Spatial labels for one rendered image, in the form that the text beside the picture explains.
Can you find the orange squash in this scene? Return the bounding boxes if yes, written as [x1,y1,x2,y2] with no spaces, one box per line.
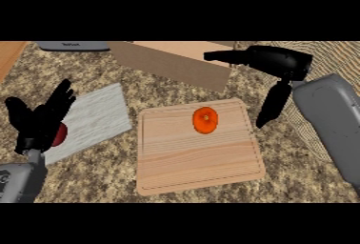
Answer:
[191,106,219,135]

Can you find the white cloth placemat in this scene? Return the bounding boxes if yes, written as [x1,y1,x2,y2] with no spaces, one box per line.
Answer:
[42,82,134,166]

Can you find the grey flat appliance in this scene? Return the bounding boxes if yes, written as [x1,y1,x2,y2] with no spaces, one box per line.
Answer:
[33,41,112,52]

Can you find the pale wooden cutting board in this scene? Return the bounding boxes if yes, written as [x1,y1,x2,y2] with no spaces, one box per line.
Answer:
[134,97,266,197]

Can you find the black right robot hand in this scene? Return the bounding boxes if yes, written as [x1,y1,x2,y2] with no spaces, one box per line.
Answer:
[202,45,315,130]

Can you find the wicker basket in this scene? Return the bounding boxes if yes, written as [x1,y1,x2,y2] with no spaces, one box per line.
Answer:
[255,41,360,164]

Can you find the red round fruit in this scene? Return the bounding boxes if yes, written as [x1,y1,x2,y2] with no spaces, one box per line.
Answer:
[48,123,69,148]

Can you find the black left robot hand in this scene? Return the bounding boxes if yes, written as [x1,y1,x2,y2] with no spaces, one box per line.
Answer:
[4,78,76,156]

